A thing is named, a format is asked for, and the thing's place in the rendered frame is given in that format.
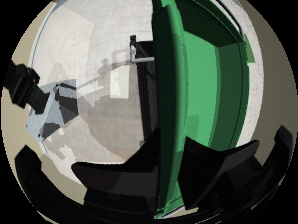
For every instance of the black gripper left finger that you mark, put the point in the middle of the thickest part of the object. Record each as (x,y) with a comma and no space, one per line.
(138,176)

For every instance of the green rectangular block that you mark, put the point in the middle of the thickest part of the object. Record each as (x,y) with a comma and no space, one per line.
(249,53)

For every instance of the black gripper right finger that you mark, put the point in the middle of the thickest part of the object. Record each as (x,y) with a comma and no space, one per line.
(201,167)

